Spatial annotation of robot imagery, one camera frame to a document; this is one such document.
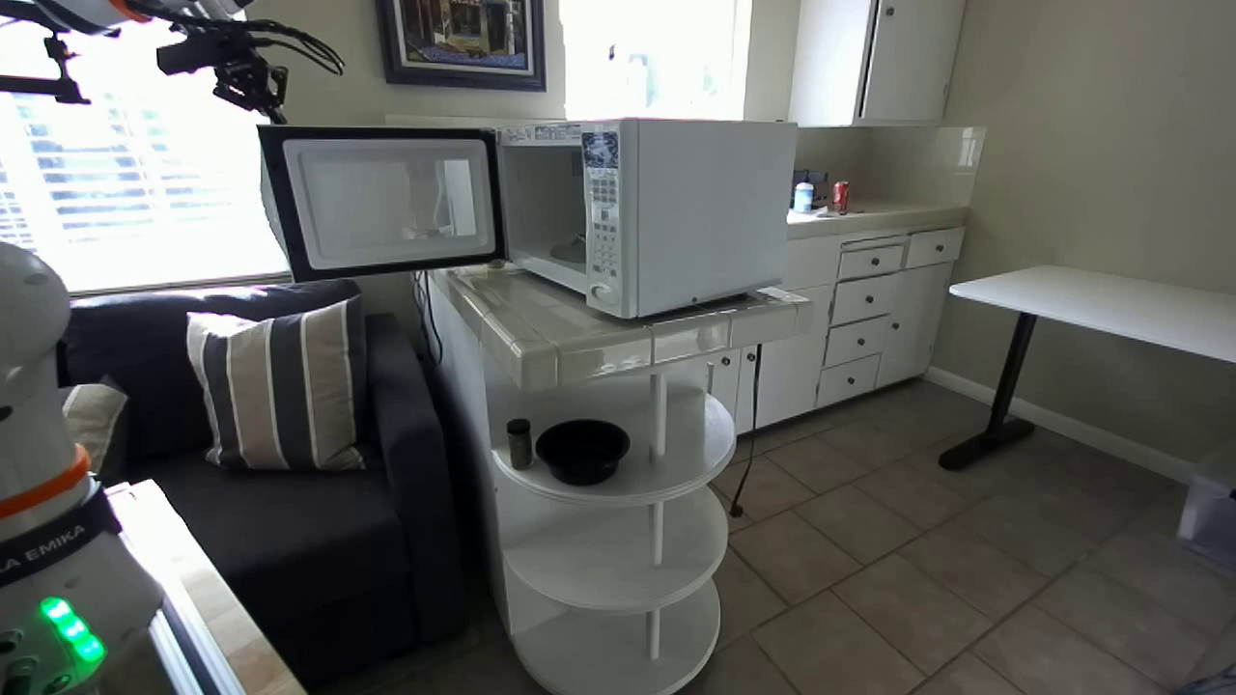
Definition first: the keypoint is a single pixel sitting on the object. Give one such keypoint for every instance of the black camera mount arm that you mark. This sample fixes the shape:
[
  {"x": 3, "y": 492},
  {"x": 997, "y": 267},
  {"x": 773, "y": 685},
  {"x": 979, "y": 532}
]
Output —
[{"x": 52, "y": 80}]

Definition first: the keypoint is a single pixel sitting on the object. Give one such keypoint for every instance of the striped grey white pillow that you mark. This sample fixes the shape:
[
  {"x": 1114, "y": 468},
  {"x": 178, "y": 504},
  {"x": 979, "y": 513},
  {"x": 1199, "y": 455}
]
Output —
[{"x": 277, "y": 389}]

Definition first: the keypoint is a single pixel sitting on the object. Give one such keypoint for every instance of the light wooden robot table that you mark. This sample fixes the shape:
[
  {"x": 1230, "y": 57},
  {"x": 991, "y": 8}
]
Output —
[{"x": 195, "y": 603}]

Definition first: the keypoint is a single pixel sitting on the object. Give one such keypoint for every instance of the plain cream pillow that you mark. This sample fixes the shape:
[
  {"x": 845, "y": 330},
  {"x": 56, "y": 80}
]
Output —
[{"x": 93, "y": 419}]

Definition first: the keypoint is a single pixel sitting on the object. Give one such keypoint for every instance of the dark framed wall picture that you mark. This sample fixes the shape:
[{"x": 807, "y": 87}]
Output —
[{"x": 462, "y": 41}]

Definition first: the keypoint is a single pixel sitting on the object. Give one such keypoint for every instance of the white microwave body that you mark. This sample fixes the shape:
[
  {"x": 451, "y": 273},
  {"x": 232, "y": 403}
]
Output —
[{"x": 682, "y": 215}]

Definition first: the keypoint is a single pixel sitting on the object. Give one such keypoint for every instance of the black framed microwave door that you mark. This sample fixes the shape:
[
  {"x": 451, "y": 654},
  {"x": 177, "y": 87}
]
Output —
[{"x": 387, "y": 206}]

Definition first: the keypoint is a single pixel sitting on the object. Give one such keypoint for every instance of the white kitchen drawer cabinet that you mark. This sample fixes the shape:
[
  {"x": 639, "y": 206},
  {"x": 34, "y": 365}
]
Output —
[{"x": 874, "y": 312}]

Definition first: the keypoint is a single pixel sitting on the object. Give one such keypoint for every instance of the white upper wall cabinet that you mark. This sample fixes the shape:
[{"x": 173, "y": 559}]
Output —
[{"x": 874, "y": 61}]

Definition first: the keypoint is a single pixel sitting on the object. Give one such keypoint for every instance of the white round shelf counter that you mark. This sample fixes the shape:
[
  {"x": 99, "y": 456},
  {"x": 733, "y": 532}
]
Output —
[{"x": 605, "y": 515}]

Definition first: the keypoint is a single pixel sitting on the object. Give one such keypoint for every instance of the dark grey sofa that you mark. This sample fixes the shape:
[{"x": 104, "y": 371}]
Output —
[{"x": 312, "y": 527}]

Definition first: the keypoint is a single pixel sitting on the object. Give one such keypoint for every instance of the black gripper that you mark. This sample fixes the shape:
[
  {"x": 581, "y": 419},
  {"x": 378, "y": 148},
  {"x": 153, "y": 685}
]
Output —
[{"x": 208, "y": 52}]

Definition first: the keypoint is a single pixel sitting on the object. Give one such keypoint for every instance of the white bottle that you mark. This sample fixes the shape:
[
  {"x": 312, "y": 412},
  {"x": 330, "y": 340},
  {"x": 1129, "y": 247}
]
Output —
[{"x": 807, "y": 200}]

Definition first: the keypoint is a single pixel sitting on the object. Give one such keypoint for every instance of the black bowl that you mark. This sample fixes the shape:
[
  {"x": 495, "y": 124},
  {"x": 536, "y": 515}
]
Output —
[{"x": 581, "y": 448}]

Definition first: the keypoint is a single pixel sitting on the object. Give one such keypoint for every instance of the red can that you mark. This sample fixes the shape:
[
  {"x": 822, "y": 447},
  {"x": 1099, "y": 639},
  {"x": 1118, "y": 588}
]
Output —
[{"x": 840, "y": 196}]

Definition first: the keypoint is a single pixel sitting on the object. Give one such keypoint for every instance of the small dark cup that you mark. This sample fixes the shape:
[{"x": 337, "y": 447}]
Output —
[{"x": 521, "y": 440}]

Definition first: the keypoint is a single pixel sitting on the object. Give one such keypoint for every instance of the white desk with black leg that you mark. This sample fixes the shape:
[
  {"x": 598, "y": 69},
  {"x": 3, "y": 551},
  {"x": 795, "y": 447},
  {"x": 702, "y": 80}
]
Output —
[{"x": 1096, "y": 314}]

